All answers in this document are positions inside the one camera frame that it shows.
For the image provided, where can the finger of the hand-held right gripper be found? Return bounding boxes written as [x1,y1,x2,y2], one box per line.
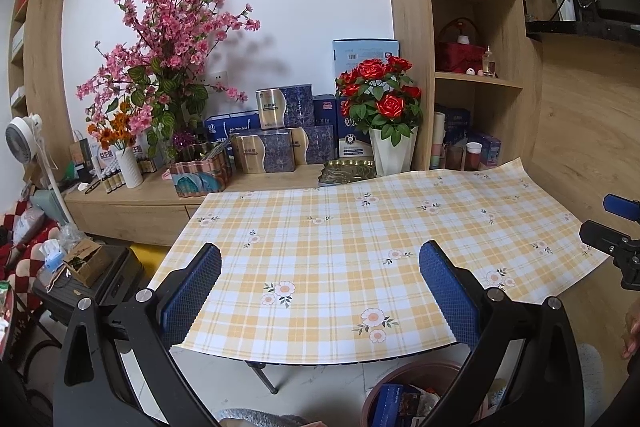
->
[602,193,640,222]

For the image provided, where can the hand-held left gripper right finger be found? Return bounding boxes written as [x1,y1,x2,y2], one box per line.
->
[419,241,586,427]

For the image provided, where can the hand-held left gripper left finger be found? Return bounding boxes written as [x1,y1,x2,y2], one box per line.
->
[52,243,223,427]

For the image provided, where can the brown round waste bin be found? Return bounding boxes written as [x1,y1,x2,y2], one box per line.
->
[361,359,506,427]

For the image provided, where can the blue cardboard box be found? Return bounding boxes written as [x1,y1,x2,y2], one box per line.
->
[372,384,426,427]

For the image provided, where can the person's right hand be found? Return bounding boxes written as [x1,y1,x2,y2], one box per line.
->
[621,311,640,360]

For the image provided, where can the black suitcase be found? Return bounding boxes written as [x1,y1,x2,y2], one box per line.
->
[32,244,146,323]

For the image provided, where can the wooden sideboard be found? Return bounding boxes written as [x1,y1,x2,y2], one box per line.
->
[65,162,386,248]

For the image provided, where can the brown cardboard box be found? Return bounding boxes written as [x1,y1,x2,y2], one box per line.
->
[62,239,113,285]

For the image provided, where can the metal table leg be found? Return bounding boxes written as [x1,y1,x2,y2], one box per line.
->
[250,361,280,395]

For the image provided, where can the corrugated planter with teal print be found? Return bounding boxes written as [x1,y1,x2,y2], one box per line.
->
[169,144,233,198]

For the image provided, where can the yellow checked floral tablecloth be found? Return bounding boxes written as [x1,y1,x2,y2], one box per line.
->
[147,157,613,365]

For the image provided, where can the white ribbed vase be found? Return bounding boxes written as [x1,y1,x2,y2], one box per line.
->
[115,147,144,188]

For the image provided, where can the row of small brown bottles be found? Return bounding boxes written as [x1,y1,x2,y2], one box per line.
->
[100,167,123,194]

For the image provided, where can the blue tissue pack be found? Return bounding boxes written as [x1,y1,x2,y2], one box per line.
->
[42,241,68,275]

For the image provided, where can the small blue and purple box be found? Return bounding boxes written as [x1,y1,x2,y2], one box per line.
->
[470,132,502,168]

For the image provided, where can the person's fleece-clad leg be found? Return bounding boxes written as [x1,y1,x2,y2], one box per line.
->
[220,409,306,427]

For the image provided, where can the stack of pastel cups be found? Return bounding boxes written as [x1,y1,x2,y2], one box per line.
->
[431,112,447,170]

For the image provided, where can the white faceted vase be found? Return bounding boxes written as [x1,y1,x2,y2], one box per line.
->
[368,125,418,178]

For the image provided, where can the gold decorative tray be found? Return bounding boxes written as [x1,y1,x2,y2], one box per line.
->
[318,158,377,188]

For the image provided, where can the blue and gold gift box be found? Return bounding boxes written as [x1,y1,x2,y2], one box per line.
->
[292,125,336,166]
[231,129,296,174]
[256,84,315,130]

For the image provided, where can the dark printed box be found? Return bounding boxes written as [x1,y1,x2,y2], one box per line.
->
[442,107,471,145]

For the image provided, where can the red and white checked cloth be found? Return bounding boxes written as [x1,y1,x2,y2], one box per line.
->
[0,202,56,323]

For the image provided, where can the blue and white carton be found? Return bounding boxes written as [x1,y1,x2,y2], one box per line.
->
[336,97,373,158]

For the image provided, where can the kraft paper bag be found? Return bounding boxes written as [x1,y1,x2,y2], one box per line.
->
[69,129,96,178]

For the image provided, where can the orange flower bunch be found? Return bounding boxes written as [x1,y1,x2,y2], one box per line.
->
[87,109,137,152]

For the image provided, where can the black countertop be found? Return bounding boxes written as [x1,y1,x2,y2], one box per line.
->
[525,19,640,42]

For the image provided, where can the red rose bouquet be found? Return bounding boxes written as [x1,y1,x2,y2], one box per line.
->
[335,56,423,146]

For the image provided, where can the dark blue box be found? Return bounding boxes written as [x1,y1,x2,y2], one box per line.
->
[312,94,338,128]

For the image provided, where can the red basket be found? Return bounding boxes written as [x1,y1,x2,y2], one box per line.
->
[437,19,488,72]

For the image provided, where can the white standing fan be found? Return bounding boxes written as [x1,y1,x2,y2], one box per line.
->
[5,114,71,228]

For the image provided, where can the light blue large box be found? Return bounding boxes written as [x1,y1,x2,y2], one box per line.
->
[332,39,401,72]

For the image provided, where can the pink blossom arrangement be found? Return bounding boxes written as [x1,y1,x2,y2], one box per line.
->
[75,0,261,162]

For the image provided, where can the wooden shelf unit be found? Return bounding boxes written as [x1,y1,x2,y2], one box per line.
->
[377,0,546,172]

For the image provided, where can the blue carton with handle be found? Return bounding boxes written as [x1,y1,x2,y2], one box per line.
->
[205,111,261,152]

